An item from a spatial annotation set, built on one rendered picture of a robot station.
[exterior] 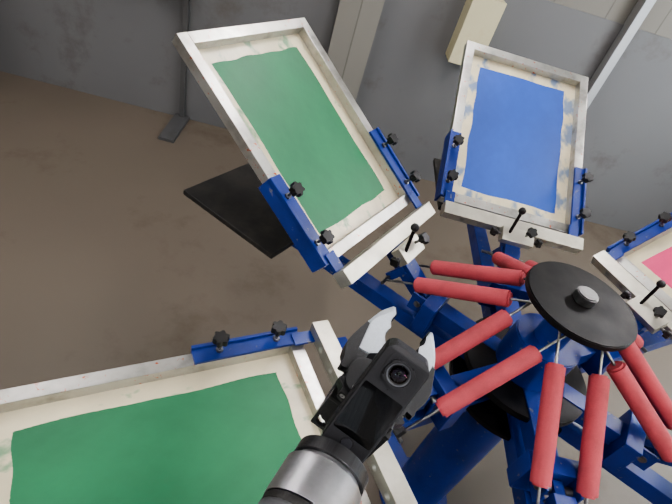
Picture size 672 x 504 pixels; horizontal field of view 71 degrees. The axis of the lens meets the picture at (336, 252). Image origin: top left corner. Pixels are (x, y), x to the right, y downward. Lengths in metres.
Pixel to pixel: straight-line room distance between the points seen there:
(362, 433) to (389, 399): 0.04
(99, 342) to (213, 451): 1.47
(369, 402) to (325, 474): 0.07
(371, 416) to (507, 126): 1.90
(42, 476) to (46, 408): 0.16
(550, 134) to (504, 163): 0.28
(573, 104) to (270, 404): 1.87
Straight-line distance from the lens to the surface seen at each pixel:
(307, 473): 0.42
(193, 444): 1.24
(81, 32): 4.44
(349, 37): 3.77
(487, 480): 2.62
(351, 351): 0.50
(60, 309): 2.76
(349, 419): 0.44
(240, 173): 2.03
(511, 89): 2.35
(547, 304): 1.35
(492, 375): 1.32
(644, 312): 1.93
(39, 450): 1.27
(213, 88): 1.47
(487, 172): 2.08
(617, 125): 4.60
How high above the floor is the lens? 2.07
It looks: 40 degrees down
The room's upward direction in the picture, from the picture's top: 19 degrees clockwise
